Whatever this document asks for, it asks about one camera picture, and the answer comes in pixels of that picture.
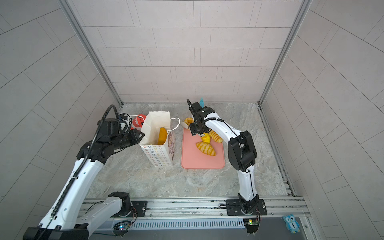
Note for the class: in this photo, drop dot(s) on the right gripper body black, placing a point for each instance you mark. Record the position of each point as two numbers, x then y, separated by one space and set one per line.
197 127

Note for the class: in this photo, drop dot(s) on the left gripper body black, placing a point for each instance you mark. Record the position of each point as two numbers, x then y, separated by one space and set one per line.
123 140

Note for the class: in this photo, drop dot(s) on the bundt shaped fake bread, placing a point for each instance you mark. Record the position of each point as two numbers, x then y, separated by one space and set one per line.
188 121

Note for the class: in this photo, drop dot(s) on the white printed paper bag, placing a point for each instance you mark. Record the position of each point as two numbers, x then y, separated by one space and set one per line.
159 155

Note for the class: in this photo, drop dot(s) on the long loaf fake bread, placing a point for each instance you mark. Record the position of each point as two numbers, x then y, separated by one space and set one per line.
163 134

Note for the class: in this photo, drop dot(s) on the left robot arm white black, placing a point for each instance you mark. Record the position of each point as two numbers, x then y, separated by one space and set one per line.
62 222

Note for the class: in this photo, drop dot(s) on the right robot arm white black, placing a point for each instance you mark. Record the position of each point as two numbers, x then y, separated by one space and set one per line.
242 154

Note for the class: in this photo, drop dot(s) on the yellow small fake pastry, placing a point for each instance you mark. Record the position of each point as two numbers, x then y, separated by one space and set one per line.
205 137

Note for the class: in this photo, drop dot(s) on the striped twisted fake bread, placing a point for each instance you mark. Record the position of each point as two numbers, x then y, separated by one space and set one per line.
214 136

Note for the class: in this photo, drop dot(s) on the braided fake bread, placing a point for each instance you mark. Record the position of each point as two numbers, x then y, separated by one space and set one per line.
206 148

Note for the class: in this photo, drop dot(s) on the red shark plush toy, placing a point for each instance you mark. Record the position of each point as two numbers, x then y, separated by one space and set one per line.
138 121

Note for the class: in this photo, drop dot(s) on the teal small bottle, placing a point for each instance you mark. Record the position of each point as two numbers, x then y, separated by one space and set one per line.
202 102

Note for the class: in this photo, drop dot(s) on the pink plastic tray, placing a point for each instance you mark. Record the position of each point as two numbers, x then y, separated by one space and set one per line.
194 159

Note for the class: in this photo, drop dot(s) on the left green circuit board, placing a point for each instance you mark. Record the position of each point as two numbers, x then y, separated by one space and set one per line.
122 226

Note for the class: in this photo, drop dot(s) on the right circuit board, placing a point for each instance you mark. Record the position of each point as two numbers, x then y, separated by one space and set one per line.
251 225

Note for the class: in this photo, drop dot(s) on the blue owl number tag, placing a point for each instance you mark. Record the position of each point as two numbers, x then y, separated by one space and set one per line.
291 224

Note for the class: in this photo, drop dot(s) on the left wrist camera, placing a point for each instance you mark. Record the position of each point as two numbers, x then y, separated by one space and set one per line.
121 125

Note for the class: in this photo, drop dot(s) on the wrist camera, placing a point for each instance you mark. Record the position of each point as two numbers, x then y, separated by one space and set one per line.
195 108
121 125

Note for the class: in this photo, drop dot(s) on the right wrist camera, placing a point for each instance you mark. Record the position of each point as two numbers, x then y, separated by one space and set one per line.
195 108

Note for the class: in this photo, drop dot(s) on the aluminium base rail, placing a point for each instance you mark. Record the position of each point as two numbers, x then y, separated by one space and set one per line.
207 213

